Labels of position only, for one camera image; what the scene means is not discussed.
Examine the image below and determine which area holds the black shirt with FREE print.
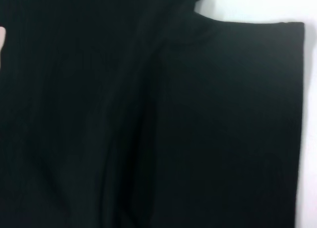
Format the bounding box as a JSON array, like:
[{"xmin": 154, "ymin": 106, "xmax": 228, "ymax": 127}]
[{"xmin": 0, "ymin": 0, "xmax": 306, "ymax": 228}]

